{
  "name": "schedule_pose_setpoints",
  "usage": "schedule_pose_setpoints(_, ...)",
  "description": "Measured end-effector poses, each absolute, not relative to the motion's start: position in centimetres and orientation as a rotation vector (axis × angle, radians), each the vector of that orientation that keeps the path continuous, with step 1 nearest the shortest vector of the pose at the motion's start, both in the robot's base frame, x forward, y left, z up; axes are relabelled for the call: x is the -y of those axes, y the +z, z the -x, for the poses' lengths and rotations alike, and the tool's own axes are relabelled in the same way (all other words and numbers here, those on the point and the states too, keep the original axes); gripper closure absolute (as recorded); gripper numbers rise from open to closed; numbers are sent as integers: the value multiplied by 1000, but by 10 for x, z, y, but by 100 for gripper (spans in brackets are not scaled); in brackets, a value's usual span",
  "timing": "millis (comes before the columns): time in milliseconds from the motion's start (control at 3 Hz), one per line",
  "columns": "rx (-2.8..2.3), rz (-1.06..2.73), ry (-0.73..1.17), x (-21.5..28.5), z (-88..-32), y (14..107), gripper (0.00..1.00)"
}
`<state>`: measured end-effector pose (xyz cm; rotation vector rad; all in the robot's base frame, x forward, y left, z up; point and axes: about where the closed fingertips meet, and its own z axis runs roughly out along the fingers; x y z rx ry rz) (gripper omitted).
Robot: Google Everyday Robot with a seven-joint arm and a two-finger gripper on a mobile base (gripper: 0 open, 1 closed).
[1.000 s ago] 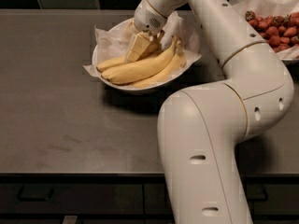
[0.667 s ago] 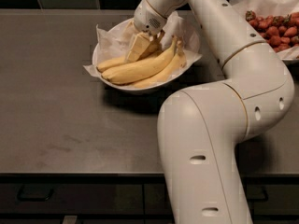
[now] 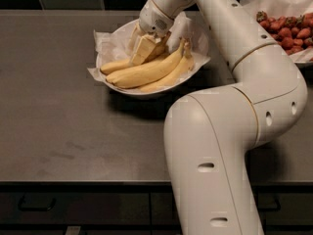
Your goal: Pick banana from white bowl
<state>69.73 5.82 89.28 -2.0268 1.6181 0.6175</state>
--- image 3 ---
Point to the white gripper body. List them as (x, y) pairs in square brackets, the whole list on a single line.
[(153, 23)]

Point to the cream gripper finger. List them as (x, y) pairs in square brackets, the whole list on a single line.
[(146, 50), (135, 36)]

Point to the yellow banana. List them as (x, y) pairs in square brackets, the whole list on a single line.
[(125, 63), (186, 64), (147, 73)]

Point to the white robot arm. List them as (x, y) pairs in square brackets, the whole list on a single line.
[(207, 132)]

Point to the white banana bowl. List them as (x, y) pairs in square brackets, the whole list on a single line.
[(153, 93)]

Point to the white paper in banana bowl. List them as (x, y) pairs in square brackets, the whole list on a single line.
[(111, 46)]

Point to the white paper in strawberry bowl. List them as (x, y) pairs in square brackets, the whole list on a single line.
[(287, 8)]

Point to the white strawberry bowl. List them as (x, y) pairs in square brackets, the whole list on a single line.
[(304, 64)]

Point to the pile of red strawberries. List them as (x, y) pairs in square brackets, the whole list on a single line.
[(293, 34)]

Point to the left dark drawer front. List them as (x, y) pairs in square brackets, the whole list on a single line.
[(79, 208)]

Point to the dark drawer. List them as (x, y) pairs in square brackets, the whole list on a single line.
[(296, 209), (79, 208)]

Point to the right dark drawer front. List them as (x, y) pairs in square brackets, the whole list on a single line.
[(296, 209)]

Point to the left black drawer handle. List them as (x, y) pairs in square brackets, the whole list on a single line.
[(36, 204)]

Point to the black drawer handle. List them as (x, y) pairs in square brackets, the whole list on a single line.
[(269, 204), (36, 204)]

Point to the right black drawer handle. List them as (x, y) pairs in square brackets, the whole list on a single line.
[(269, 204)]

